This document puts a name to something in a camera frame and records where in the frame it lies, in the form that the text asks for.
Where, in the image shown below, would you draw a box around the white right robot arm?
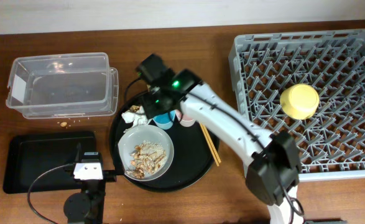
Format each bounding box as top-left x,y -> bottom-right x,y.
136,54 -> 305,223

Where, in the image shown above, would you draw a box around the black rectangular tray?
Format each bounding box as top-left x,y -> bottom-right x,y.
2,131 -> 96,194

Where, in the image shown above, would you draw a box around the gold foil wrapper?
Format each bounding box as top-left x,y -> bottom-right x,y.
129,105 -> 140,113

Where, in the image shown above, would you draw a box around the yellow plastic bowl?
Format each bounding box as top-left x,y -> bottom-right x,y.
280,84 -> 320,120

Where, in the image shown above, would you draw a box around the food scraps on plate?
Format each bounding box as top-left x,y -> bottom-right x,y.
126,141 -> 168,179

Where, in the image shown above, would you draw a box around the light blue plastic cup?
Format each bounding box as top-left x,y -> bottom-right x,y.
153,111 -> 175,130

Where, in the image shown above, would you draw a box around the pink plastic cup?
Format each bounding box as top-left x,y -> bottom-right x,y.
175,110 -> 196,128

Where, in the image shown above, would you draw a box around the grey dishwasher rack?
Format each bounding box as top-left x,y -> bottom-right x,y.
228,29 -> 365,182

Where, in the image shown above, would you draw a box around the grey plate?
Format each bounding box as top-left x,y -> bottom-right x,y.
117,125 -> 174,182

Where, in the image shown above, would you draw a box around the round black tray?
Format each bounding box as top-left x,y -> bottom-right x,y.
109,93 -> 214,193

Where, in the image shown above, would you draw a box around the clear plastic storage bin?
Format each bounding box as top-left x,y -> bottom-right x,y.
6,52 -> 119,119

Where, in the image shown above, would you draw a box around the crumpled white paper napkin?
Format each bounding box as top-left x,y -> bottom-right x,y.
121,106 -> 152,133

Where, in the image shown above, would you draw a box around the wooden chopstick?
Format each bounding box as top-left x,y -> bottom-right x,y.
198,123 -> 219,167
201,123 -> 222,164

